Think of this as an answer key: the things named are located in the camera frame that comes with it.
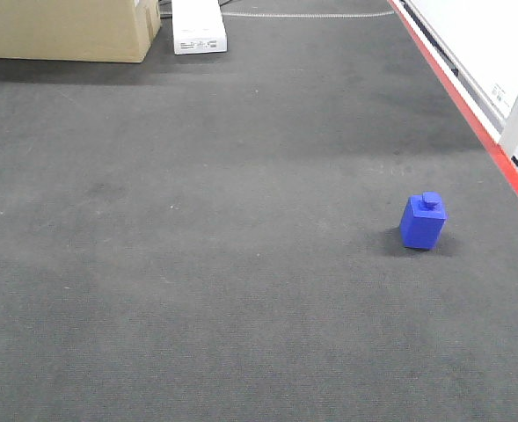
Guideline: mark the blue plastic block part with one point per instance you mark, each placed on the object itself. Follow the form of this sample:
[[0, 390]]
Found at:
[[422, 221]]

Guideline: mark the long white carton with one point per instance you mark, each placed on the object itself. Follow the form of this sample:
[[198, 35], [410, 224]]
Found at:
[[197, 27]]

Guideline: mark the brown cardboard box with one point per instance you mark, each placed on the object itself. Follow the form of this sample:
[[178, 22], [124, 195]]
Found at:
[[82, 31]]

